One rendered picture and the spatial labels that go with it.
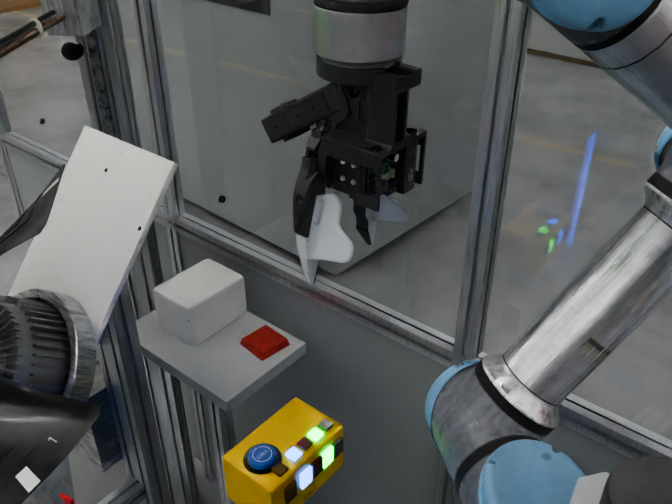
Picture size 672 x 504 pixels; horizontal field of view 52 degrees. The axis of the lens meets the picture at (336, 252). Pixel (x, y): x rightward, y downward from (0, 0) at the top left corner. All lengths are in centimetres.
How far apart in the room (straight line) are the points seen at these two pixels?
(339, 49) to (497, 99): 55
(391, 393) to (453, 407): 65
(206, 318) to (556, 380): 90
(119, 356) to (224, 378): 22
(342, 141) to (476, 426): 40
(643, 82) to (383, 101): 19
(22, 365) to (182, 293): 48
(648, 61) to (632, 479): 26
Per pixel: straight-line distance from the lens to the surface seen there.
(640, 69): 51
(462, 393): 85
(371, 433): 163
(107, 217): 125
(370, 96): 57
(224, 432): 175
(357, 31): 54
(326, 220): 61
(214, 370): 149
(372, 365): 148
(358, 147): 57
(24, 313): 120
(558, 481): 78
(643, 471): 39
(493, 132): 109
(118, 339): 137
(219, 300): 154
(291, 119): 63
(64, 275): 130
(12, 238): 97
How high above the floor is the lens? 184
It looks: 32 degrees down
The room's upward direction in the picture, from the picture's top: straight up
